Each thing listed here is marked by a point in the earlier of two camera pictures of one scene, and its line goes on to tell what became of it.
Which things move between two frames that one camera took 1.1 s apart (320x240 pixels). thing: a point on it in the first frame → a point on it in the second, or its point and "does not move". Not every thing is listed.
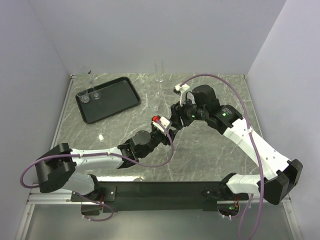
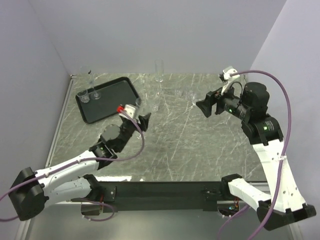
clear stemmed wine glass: [88, 74] does not move
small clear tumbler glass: [83, 95] does not move
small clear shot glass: [155, 104] does not move
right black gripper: [175, 118] → [212, 97]
